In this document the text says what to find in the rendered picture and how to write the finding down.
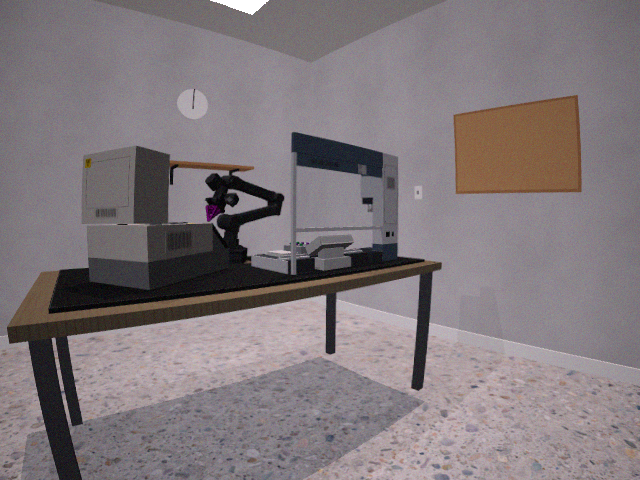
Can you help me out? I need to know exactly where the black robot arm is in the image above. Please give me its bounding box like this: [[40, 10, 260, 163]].
[[205, 173, 284, 249]]

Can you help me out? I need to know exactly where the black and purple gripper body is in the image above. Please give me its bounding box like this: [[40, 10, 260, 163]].
[[205, 193, 225, 214]]

